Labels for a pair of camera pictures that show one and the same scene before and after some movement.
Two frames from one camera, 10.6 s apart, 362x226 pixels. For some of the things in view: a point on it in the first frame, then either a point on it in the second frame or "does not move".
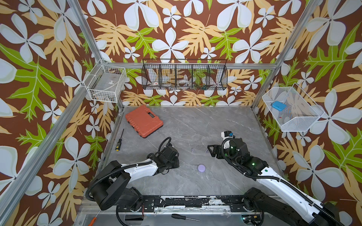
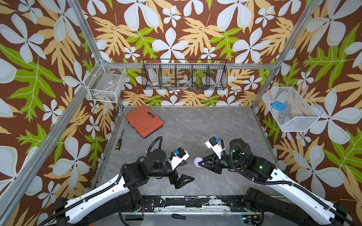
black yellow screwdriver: (118, 148) does not move
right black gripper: (219, 148) -> (215, 162)
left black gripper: (176, 161) -> (173, 179)
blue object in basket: (278, 105) does not move
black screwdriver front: (179, 216) does not move
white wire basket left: (106, 83) does not move
